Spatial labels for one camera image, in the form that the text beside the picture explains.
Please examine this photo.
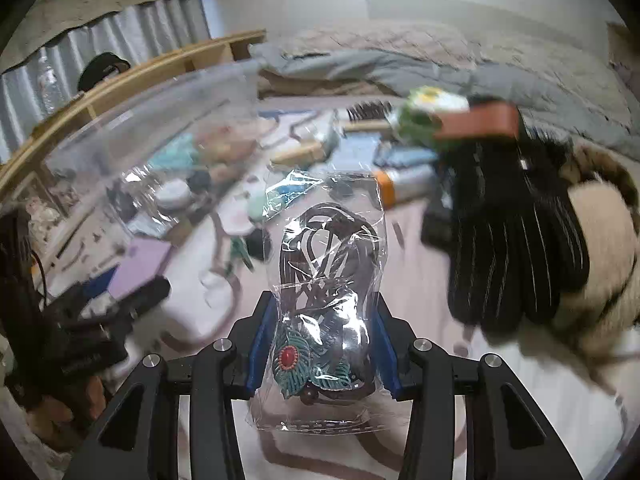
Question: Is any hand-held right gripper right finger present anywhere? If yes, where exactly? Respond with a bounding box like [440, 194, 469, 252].
[372, 292, 583, 480]

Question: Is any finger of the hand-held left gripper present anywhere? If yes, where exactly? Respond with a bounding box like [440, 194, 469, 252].
[112, 275, 174, 324]

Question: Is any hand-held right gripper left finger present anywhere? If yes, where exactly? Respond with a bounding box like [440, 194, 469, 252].
[75, 292, 276, 480]

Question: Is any pink card packet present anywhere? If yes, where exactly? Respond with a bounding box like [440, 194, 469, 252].
[107, 237, 174, 302]

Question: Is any brown cord necklace bag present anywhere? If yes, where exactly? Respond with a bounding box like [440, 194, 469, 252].
[247, 170, 397, 434]

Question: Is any black ribbed case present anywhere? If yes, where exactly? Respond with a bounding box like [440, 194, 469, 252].
[247, 232, 274, 264]

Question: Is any clear plastic storage box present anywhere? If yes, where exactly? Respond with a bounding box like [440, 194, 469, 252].
[0, 59, 267, 286]

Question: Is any person's left forearm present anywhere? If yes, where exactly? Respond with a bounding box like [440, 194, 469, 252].
[2, 425, 71, 480]

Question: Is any person's left hand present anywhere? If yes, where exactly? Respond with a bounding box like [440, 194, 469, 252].
[27, 377, 108, 448]

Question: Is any white tape roll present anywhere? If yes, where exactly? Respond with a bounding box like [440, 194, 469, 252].
[154, 179, 194, 209]

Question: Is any black cardboard box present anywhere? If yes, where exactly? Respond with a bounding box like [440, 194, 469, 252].
[419, 199, 457, 252]

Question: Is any black stitched glove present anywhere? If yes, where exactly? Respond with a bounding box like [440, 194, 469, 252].
[419, 129, 592, 347]

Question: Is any white bottle orange cap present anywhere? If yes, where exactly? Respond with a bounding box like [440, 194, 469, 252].
[372, 164, 442, 207]

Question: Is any wooden block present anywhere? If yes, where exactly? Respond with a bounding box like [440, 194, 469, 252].
[272, 140, 326, 164]
[344, 119, 392, 134]

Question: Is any white face mask packet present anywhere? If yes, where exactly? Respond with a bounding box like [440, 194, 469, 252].
[329, 137, 382, 172]

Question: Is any black cap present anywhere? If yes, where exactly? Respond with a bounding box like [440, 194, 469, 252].
[77, 52, 132, 94]

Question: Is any wooden shelf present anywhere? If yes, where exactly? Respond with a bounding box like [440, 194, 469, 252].
[0, 29, 267, 221]

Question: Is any cream brown plush toy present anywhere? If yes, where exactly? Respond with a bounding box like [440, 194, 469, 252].
[519, 139, 640, 392]

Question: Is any green dotted tissue pack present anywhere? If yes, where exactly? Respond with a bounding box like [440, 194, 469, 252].
[394, 86, 472, 149]

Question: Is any grey curtain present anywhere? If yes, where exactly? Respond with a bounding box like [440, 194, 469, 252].
[0, 0, 222, 157]

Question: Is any grey blanket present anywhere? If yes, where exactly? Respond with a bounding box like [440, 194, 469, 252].
[249, 42, 640, 133]

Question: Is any beige quilted pillow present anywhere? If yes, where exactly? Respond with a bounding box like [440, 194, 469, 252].
[279, 19, 617, 77]

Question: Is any white headboard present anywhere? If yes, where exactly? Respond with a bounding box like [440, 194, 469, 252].
[364, 0, 617, 37]

